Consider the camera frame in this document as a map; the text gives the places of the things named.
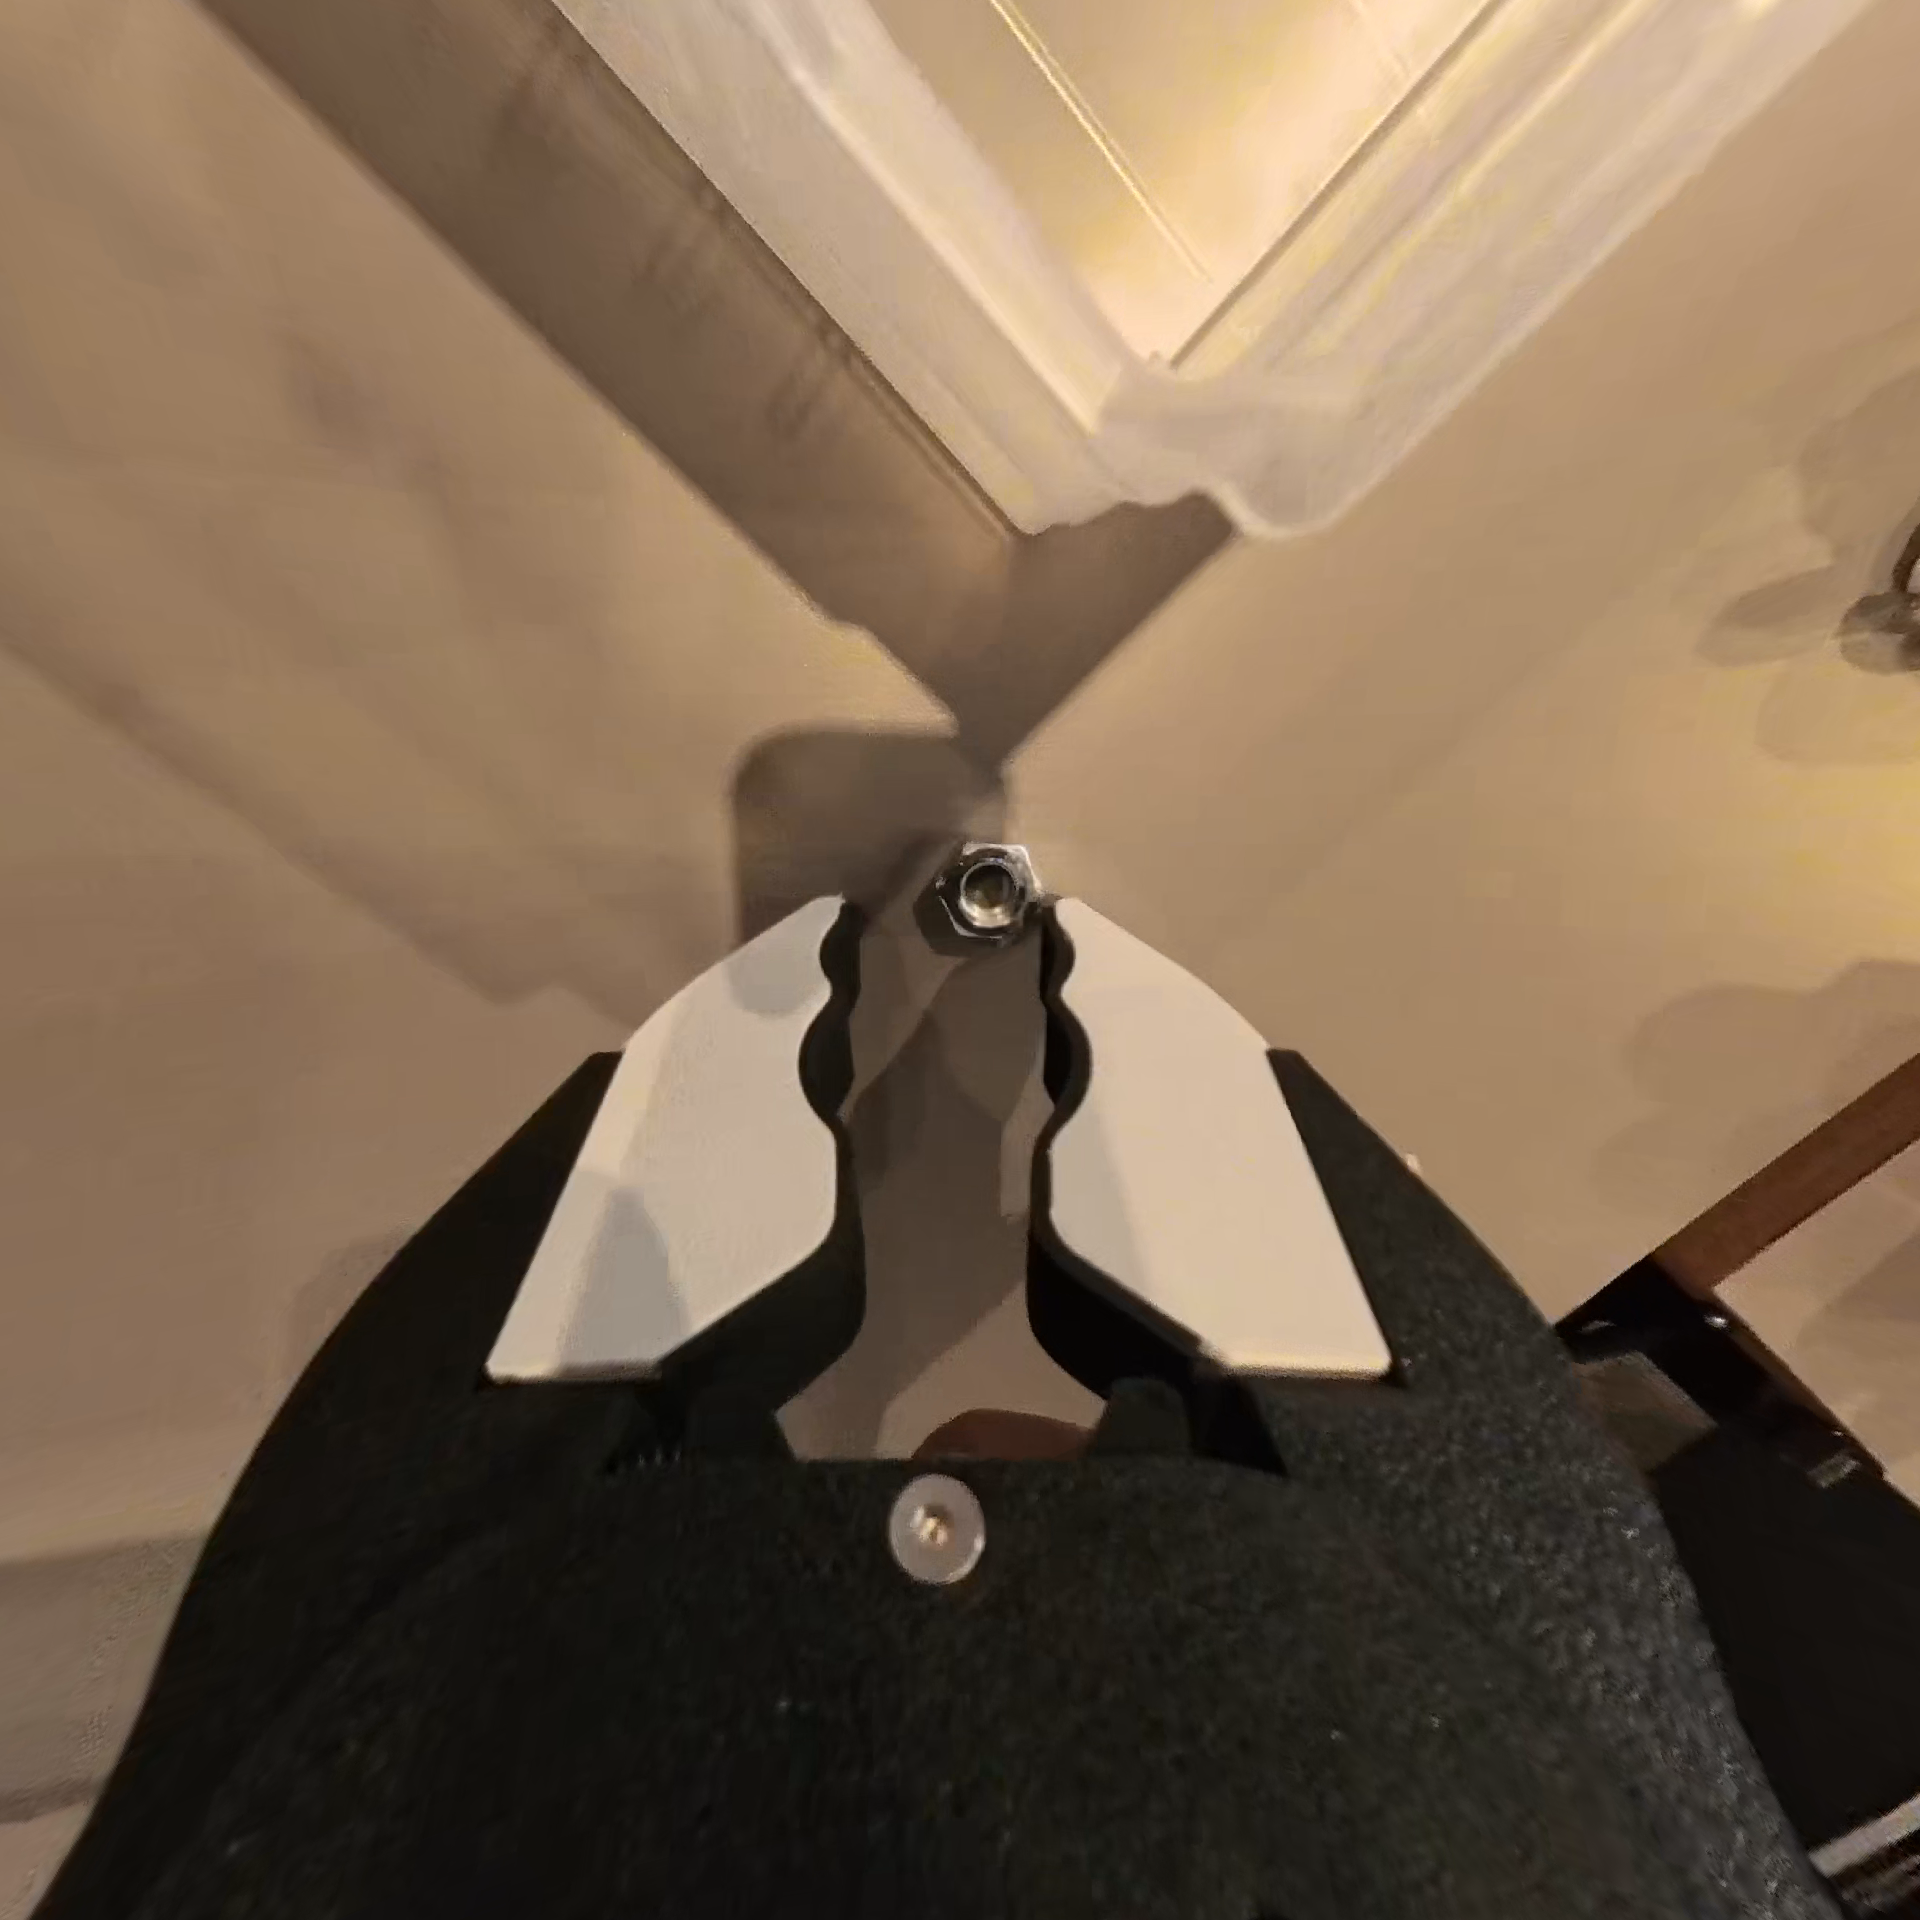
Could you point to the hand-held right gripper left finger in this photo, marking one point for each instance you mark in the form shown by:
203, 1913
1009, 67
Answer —
691, 1201

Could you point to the clear plastic bin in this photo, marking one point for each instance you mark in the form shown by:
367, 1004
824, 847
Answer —
1275, 374

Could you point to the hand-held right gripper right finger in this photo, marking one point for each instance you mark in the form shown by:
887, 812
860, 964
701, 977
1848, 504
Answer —
1215, 1201

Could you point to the black desk frame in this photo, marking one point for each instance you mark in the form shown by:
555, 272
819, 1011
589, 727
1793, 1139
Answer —
1770, 1501

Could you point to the steel hex nut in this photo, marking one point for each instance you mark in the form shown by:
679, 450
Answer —
939, 915

